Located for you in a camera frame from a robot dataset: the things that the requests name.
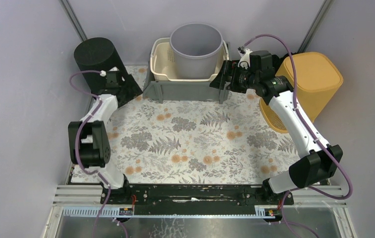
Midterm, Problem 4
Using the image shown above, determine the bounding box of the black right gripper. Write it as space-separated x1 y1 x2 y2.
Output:
209 60 259 94

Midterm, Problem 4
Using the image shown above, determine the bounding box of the grey plastic crate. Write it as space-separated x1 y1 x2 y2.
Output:
142 43 235 105

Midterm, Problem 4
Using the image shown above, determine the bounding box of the grey round plastic bin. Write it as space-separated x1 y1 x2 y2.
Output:
169 23 223 80

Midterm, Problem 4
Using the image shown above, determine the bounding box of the black ribbed waste bin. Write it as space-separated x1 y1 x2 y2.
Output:
73 37 128 95

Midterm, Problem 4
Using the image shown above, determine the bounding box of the yellow slatted waste basket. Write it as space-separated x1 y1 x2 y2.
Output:
259 52 343 133

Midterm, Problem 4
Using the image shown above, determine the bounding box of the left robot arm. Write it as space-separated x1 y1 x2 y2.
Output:
68 67 142 204

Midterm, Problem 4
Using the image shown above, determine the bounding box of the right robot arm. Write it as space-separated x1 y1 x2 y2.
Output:
210 60 343 204

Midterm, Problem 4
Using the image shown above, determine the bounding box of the cream perforated plastic basket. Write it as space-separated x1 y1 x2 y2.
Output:
149 37 229 82

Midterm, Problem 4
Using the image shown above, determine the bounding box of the black crumpled cloth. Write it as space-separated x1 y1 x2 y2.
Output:
272 54 289 71

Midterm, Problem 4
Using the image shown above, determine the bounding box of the floral patterned table mat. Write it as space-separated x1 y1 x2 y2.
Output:
70 65 322 185

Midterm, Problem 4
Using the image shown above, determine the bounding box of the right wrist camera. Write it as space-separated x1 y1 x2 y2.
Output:
238 47 275 74

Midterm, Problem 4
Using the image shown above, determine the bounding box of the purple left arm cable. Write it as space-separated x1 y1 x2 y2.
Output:
69 69 112 238

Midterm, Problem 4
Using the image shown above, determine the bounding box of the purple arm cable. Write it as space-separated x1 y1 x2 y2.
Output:
243 34 354 238
69 69 112 238

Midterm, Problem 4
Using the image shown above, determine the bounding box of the right aluminium frame post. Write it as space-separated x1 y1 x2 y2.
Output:
297 0 335 53

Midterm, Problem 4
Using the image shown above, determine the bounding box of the aluminium frame post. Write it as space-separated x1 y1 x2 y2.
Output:
59 0 88 42
297 0 335 53

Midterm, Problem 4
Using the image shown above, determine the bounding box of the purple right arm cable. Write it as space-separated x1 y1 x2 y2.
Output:
243 34 354 238

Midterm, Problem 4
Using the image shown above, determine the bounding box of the left aluminium frame post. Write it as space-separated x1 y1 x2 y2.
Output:
59 0 88 42

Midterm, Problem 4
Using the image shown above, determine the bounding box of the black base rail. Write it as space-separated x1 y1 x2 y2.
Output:
100 183 283 216

